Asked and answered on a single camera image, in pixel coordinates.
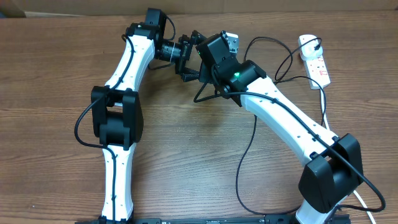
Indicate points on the brown cardboard backdrop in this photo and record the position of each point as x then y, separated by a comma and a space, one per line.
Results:
19, 8

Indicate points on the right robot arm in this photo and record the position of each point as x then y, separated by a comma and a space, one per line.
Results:
333, 166

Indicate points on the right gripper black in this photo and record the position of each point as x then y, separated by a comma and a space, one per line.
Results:
207, 76

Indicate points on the white charger plug adapter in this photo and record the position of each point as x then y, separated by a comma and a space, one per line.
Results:
310, 47

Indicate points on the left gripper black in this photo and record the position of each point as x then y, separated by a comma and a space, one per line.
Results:
187, 73

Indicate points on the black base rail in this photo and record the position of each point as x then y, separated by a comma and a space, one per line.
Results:
269, 219

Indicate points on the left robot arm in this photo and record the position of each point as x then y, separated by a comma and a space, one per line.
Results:
116, 109

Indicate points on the white power strip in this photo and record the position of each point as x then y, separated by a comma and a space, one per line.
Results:
316, 70

